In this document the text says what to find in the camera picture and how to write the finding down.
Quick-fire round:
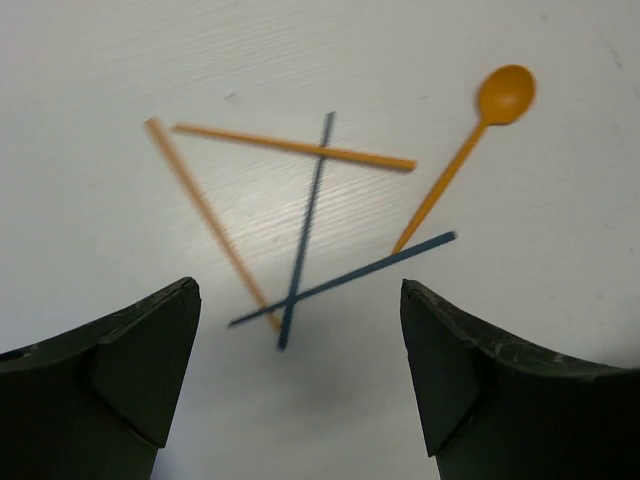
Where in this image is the orange chopstick left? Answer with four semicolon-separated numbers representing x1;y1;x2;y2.
144;117;268;307

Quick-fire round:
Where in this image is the orange chopstick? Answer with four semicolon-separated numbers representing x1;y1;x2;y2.
144;117;268;307
172;122;417;171

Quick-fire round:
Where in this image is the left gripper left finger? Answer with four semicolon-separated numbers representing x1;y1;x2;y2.
1;277;201;479

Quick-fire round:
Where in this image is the orange spoon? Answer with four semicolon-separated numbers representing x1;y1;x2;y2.
392;65;536;254

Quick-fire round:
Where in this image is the blue chopstick diagonal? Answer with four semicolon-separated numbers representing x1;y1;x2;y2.
277;110;337;351

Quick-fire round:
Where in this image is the blue chopstick horizontal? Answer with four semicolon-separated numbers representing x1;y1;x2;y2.
228;231;458;328

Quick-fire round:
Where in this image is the orange chopstick top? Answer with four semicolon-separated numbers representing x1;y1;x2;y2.
172;122;417;171

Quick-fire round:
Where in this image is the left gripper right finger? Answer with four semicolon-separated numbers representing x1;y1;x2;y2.
400;280;639;479

